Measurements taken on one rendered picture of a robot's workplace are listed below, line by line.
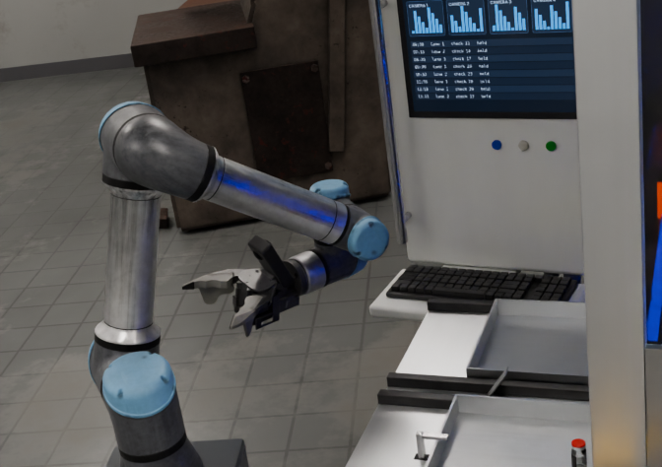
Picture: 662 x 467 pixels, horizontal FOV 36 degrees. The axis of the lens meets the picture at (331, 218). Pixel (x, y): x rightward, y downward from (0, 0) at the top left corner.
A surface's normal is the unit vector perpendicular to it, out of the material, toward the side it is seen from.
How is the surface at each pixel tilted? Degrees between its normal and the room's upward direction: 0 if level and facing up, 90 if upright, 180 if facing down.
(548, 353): 0
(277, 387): 0
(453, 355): 0
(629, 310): 90
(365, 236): 90
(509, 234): 90
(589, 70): 90
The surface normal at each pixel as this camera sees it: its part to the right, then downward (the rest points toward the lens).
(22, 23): -0.08, 0.38
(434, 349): -0.13, -0.92
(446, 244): -0.44, 0.39
